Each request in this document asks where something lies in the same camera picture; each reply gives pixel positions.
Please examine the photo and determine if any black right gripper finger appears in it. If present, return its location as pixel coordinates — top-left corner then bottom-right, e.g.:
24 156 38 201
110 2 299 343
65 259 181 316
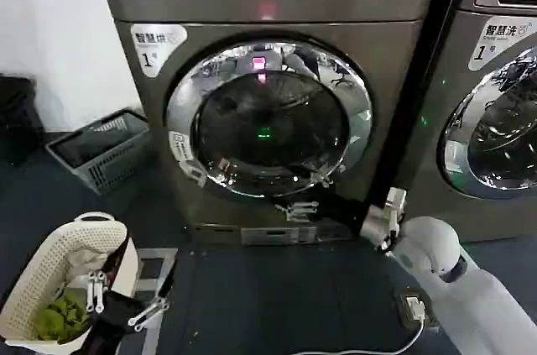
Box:
289 161 339 191
272 199 322 222

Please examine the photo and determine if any round glass dryer door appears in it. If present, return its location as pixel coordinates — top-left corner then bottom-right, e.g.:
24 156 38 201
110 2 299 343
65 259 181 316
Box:
165 30 374 206

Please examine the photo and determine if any round glass washer door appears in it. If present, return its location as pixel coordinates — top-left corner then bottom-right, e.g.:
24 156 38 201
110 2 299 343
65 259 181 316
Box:
435 44 537 201

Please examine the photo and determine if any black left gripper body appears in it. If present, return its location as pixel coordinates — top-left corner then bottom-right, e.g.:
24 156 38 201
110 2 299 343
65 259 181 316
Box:
82 290 142 355

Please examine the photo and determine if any white plug with cable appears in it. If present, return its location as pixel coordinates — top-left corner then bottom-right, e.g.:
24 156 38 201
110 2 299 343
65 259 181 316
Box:
371 295 425 355

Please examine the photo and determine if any grey washing machine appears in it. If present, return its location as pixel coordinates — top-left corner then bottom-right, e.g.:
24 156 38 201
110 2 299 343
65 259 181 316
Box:
402 0 537 243

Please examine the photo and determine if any green cloth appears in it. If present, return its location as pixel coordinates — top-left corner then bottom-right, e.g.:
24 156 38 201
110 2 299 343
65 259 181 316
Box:
34 287 92 343

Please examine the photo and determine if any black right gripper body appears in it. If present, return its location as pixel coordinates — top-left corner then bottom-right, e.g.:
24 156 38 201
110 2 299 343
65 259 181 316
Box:
313 193 375 240

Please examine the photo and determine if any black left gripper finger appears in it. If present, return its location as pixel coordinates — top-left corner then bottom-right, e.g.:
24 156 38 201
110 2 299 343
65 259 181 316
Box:
85 237 131 315
127 260 180 333

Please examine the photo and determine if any white perforated laundry basket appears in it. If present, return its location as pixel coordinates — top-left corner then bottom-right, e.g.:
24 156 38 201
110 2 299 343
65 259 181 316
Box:
0 211 140 347

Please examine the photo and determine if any black bag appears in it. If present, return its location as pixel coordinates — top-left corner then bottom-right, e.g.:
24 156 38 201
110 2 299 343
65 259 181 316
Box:
0 72 45 165

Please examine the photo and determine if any beige cloth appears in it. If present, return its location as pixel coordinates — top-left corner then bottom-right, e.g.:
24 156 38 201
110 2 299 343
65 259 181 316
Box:
65 245 112 289

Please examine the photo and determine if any dark grey slatted floor basket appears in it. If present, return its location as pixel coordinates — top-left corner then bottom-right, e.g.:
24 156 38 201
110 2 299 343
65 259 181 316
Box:
44 107 151 196

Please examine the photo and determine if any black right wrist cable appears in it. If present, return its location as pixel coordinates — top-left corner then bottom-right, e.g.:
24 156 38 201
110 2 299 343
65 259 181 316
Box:
376 207 403 256

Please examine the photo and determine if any black vertical panel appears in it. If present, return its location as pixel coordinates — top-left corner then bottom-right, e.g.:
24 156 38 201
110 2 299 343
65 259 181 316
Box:
359 0 467 238

